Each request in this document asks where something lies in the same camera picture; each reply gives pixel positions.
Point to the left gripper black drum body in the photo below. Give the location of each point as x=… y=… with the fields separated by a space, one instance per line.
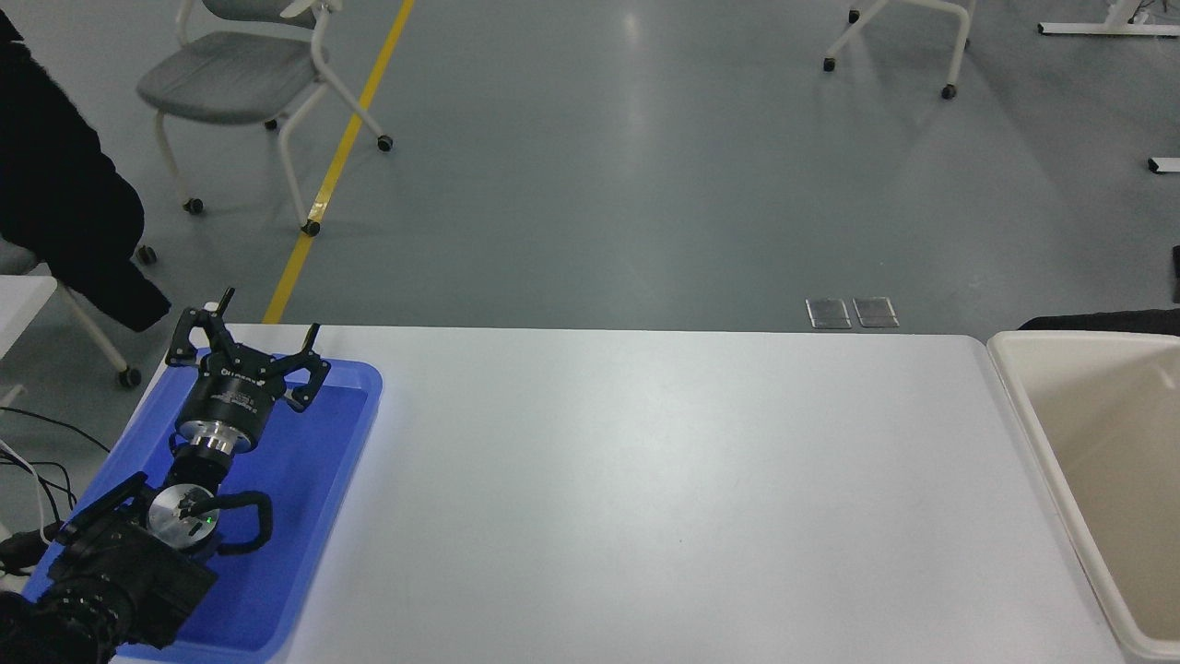
x=229 y=395

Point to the white desk foot bar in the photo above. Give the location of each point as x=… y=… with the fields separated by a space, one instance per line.
x=1164 y=164
x=1106 y=29

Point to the large pale plastic bin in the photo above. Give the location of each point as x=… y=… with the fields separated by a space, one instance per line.
x=1106 y=461

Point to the person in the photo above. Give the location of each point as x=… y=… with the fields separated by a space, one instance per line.
x=64 y=184

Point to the grey seat rolling chair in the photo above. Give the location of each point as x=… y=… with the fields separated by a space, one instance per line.
x=230 y=78

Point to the white frame rolling chair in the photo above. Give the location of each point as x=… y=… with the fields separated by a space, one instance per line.
x=954 y=55

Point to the silver floor outlet plate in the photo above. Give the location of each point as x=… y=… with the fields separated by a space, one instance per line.
x=875 y=313
x=828 y=314

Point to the blue plastic tray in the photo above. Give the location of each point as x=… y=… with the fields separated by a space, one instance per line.
x=304 y=480

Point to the white chair with casters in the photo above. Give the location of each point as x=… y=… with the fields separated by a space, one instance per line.
x=97 y=337

